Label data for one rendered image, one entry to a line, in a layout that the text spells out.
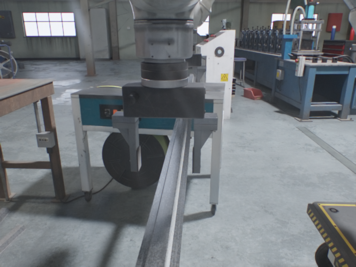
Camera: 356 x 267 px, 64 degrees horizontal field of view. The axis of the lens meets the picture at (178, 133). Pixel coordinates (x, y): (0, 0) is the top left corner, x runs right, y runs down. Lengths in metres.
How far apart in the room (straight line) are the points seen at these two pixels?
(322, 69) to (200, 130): 3.66
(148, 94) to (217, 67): 3.29
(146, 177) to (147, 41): 1.64
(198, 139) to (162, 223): 0.16
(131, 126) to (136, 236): 1.28
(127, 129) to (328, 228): 1.05
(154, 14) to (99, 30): 12.71
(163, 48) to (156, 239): 0.29
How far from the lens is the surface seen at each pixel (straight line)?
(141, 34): 0.44
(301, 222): 1.95
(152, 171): 1.98
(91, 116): 1.80
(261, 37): 6.65
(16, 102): 1.64
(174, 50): 0.43
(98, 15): 13.15
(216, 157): 1.69
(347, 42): 5.95
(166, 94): 0.45
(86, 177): 1.98
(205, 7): 1.36
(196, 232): 1.74
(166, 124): 1.66
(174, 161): 0.73
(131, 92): 0.46
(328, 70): 4.13
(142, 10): 0.43
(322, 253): 1.55
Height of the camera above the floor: 1.06
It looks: 19 degrees down
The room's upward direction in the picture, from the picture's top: straight up
